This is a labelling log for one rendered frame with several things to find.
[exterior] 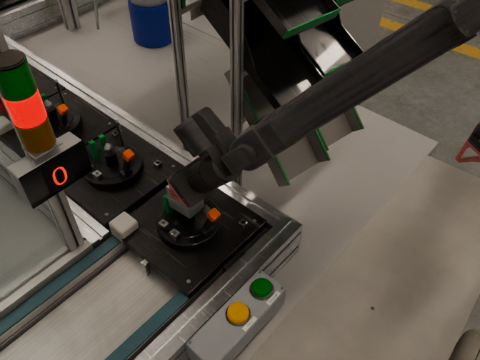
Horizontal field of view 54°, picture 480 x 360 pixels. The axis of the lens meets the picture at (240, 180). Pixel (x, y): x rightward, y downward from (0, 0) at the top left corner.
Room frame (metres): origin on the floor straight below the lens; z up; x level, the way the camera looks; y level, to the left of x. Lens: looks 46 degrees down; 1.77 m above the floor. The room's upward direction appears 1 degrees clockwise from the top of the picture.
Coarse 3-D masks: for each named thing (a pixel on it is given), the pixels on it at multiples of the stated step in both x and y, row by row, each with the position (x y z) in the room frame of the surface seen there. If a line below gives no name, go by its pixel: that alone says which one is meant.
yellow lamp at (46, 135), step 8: (48, 120) 0.57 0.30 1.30; (16, 128) 0.55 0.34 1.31; (32, 128) 0.55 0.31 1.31; (40, 128) 0.55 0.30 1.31; (48, 128) 0.56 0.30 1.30; (24, 136) 0.54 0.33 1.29; (32, 136) 0.54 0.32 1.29; (40, 136) 0.55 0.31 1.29; (48, 136) 0.56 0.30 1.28; (24, 144) 0.55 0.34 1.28; (32, 144) 0.54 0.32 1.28; (40, 144) 0.54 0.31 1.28; (48, 144) 0.55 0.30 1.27; (32, 152) 0.54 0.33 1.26; (40, 152) 0.54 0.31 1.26
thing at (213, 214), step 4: (204, 208) 0.60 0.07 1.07; (208, 208) 0.60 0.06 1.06; (204, 212) 0.59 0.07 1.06; (208, 212) 0.58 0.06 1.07; (212, 212) 0.58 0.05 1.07; (216, 212) 0.58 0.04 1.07; (208, 216) 0.58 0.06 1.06; (212, 216) 0.57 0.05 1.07; (216, 216) 0.58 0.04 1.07; (208, 220) 0.58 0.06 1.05; (212, 220) 0.57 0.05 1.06; (204, 224) 0.59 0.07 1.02; (208, 224) 0.58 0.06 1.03; (204, 228) 0.59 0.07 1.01; (208, 228) 0.59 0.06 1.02
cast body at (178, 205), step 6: (168, 186) 0.64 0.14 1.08; (168, 192) 0.63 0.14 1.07; (168, 198) 0.64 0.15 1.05; (174, 204) 0.62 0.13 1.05; (180, 204) 0.61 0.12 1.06; (198, 204) 0.62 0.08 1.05; (180, 210) 0.61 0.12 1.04; (186, 210) 0.60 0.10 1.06; (192, 210) 0.61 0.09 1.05; (198, 210) 0.61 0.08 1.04; (186, 216) 0.60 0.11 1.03; (192, 216) 0.60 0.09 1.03
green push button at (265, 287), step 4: (256, 280) 0.49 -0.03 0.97; (260, 280) 0.50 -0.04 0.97; (264, 280) 0.50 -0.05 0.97; (268, 280) 0.50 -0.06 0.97; (252, 284) 0.49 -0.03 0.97; (256, 284) 0.49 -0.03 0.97; (260, 284) 0.49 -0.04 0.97; (264, 284) 0.49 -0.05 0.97; (268, 284) 0.49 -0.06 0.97; (252, 288) 0.48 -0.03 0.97; (256, 288) 0.48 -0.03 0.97; (260, 288) 0.48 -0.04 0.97; (264, 288) 0.48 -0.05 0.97; (268, 288) 0.48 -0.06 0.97; (256, 292) 0.47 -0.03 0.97; (260, 292) 0.47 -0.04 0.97; (264, 292) 0.47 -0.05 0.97; (268, 292) 0.47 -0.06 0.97; (256, 296) 0.46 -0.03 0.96; (260, 296) 0.46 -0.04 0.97; (264, 296) 0.46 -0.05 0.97
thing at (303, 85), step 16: (208, 0) 0.91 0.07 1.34; (224, 0) 0.97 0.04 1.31; (208, 16) 0.92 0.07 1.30; (224, 16) 0.87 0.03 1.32; (256, 16) 0.96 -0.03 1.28; (224, 32) 0.87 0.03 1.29; (256, 32) 0.92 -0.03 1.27; (272, 32) 0.93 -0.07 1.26; (256, 48) 0.88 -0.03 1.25; (272, 48) 0.89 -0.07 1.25; (288, 48) 0.90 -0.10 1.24; (256, 64) 0.84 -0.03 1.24; (272, 64) 0.85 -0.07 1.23; (288, 64) 0.86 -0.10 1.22; (304, 64) 0.87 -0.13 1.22; (256, 80) 0.79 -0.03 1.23; (272, 80) 0.81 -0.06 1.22; (288, 80) 0.82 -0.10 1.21; (304, 80) 0.83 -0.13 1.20; (320, 80) 0.83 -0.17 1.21; (272, 96) 0.76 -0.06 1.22; (288, 96) 0.78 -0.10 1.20
